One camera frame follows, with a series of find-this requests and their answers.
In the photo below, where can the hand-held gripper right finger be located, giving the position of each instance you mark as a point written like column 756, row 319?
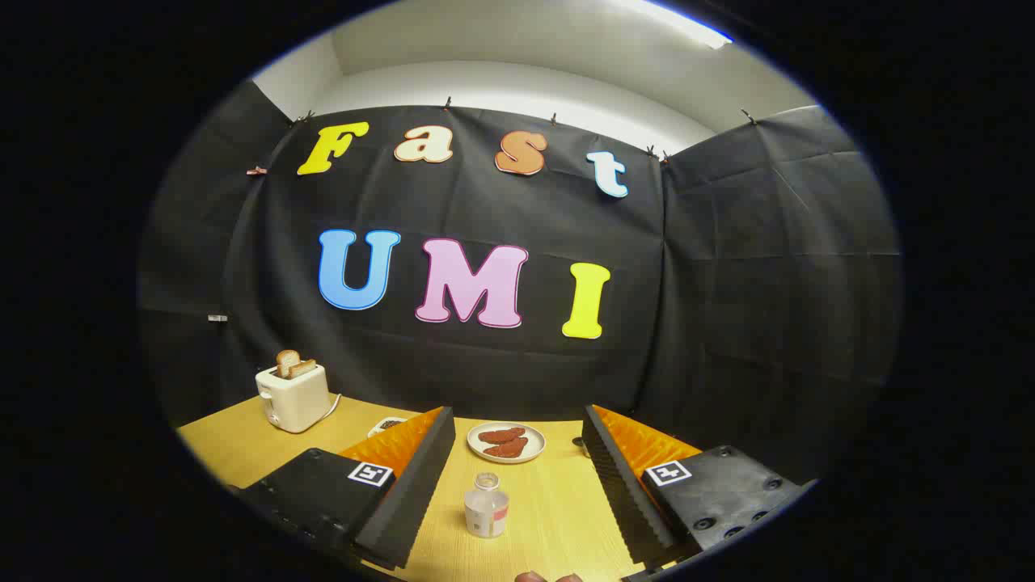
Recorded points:
column 618, row 493

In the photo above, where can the clear plastic juice bottle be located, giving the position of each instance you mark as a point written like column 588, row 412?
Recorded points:
column 486, row 513

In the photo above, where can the white round plate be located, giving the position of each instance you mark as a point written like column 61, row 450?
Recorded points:
column 534, row 451

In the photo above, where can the black backdrop cloth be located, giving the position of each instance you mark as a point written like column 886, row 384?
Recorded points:
column 485, row 364

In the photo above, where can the cream toaster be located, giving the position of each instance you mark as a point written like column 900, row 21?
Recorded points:
column 295, row 400

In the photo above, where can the white divided spice dish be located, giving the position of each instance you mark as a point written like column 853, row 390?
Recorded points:
column 386, row 424

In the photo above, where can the brown meat patty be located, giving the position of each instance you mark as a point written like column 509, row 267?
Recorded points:
column 500, row 435
column 508, row 449

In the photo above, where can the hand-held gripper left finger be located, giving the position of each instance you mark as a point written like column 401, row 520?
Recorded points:
column 420, row 485

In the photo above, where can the wooden table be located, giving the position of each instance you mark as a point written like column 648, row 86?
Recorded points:
column 558, row 501

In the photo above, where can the toast slice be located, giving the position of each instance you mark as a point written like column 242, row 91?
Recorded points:
column 303, row 368
column 285, row 361

